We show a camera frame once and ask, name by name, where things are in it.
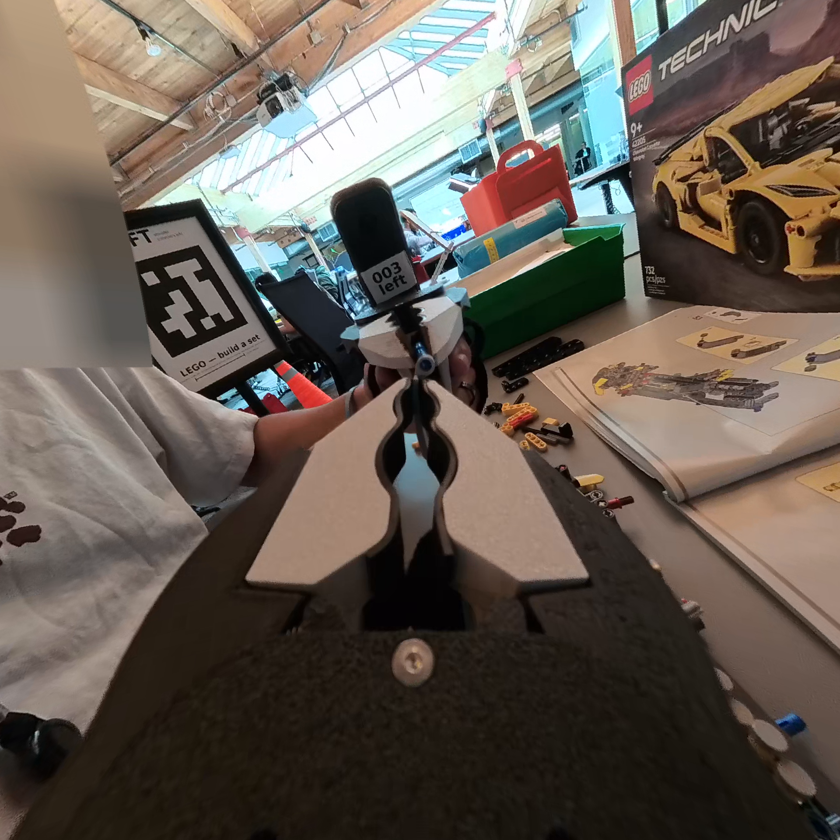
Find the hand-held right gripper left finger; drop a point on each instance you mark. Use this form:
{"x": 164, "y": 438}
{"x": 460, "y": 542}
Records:
{"x": 315, "y": 512}

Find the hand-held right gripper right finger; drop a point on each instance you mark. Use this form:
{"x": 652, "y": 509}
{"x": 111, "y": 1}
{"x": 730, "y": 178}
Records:
{"x": 518, "y": 512}

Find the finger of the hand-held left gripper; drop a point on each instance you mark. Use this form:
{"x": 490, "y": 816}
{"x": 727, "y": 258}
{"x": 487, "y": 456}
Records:
{"x": 387, "y": 348}
{"x": 443, "y": 328}

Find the blue lego axle pin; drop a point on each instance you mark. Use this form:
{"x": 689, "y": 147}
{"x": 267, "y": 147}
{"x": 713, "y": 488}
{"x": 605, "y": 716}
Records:
{"x": 424, "y": 363}

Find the lego instruction booklet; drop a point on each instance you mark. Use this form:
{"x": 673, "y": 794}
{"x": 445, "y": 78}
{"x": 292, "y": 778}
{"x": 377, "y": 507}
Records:
{"x": 722, "y": 446}

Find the lego car chassis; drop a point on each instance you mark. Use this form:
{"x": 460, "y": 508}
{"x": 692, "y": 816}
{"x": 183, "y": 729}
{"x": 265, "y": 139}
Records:
{"x": 768, "y": 738}

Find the person's left forearm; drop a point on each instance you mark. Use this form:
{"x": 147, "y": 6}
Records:
{"x": 295, "y": 433}

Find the dark ribbed lego panel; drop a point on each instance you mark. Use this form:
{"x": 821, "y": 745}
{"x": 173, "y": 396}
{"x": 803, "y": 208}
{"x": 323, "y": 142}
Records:
{"x": 538, "y": 358}

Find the lego set box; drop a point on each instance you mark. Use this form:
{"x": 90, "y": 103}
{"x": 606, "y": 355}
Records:
{"x": 722, "y": 229}

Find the person's left hand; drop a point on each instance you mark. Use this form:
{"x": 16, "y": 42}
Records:
{"x": 469, "y": 374}

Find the black office chair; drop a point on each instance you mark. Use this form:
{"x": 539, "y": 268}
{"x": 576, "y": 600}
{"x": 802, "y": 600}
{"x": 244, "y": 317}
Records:
{"x": 308, "y": 321}

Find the orange traffic cone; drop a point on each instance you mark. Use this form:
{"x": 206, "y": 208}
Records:
{"x": 305, "y": 387}

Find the teal wrapped package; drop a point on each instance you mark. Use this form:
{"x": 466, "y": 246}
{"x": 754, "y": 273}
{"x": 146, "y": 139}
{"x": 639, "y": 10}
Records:
{"x": 505, "y": 239}

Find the green plastic bin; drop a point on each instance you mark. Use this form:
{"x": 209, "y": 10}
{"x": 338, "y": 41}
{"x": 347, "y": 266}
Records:
{"x": 558, "y": 295}

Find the ceiling projector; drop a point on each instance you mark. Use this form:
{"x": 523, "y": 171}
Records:
{"x": 279, "y": 105}

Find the red plastic carry case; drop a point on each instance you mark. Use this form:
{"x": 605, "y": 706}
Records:
{"x": 525, "y": 190}

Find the black framed marker sign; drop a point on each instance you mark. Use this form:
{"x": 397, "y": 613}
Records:
{"x": 197, "y": 295}

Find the person in white shirt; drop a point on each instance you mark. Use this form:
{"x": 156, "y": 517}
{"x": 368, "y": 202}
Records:
{"x": 98, "y": 525}

